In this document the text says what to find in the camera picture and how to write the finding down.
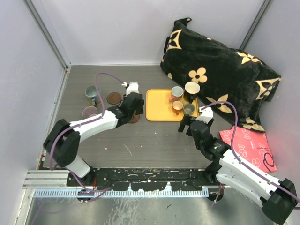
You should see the pink mug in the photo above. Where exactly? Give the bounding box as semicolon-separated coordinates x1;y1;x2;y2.
169;86;184;102

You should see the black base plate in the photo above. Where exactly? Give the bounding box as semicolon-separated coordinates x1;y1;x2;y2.
81;168;220;191

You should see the black floral pillow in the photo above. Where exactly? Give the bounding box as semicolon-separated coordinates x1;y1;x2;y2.
160;17;281;133

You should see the purple transparent cup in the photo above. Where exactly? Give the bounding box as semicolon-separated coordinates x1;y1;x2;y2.
82;106;98;119

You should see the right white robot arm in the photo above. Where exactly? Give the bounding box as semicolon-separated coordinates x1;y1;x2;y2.
178;109;300;225

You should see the red patterned bag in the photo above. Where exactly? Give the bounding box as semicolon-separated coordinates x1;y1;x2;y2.
219;127;277;173

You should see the small grey cup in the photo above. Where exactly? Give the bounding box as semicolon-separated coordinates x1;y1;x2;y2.
183;104;195;116

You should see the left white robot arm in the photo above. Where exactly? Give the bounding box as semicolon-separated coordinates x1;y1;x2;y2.
43;82;144;186

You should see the yellow tray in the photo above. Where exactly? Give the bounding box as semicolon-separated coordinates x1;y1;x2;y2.
146;89;184;121

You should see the grey mug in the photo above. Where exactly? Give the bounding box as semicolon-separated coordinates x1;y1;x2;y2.
85;85;102;106

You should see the dark brown wooden coaster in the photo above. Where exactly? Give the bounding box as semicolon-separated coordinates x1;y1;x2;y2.
106;92;122;105

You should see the small orange cup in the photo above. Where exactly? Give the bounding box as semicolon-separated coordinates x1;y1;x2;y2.
172;100;184;115

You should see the white cable duct rail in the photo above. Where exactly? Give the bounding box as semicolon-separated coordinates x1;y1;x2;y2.
33;188;209;198

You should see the black cup cream inside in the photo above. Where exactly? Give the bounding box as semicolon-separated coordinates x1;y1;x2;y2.
183;81;200;104

